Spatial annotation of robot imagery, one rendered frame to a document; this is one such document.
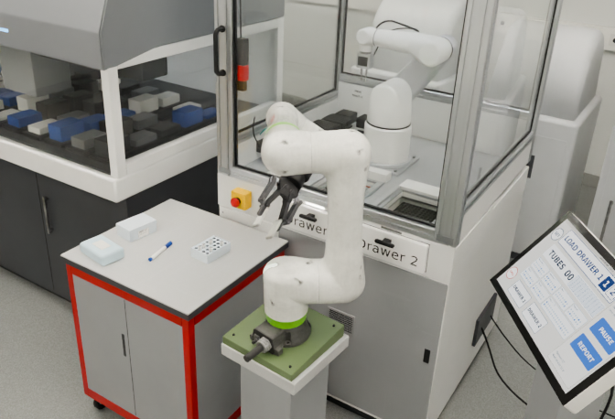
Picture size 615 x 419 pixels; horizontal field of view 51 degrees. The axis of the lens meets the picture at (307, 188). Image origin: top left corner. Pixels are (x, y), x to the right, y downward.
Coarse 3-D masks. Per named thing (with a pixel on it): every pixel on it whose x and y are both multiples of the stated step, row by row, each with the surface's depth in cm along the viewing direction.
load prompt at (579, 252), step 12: (564, 240) 179; (576, 240) 175; (576, 252) 172; (588, 252) 169; (588, 264) 166; (600, 264) 163; (588, 276) 164; (600, 276) 161; (612, 276) 158; (600, 288) 159; (612, 288) 156; (612, 300) 154
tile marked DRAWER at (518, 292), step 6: (516, 282) 183; (510, 288) 184; (516, 288) 182; (522, 288) 180; (510, 294) 182; (516, 294) 180; (522, 294) 179; (528, 294) 177; (516, 300) 179; (522, 300) 177; (528, 300) 175
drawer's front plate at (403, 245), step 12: (372, 228) 227; (372, 240) 228; (396, 240) 222; (408, 240) 220; (372, 252) 230; (384, 252) 227; (408, 252) 221; (420, 252) 219; (408, 264) 223; (420, 264) 220
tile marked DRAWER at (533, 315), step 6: (528, 306) 174; (534, 306) 172; (522, 312) 174; (528, 312) 173; (534, 312) 171; (540, 312) 169; (528, 318) 171; (534, 318) 169; (540, 318) 168; (528, 324) 170; (534, 324) 168; (540, 324) 167; (546, 324) 165; (534, 330) 167
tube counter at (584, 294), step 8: (568, 272) 170; (576, 272) 168; (568, 280) 168; (576, 280) 167; (584, 280) 164; (576, 288) 165; (584, 288) 163; (576, 296) 163; (584, 296) 161; (592, 296) 159; (584, 304) 160; (592, 304) 158; (600, 304) 156; (592, 312) 156
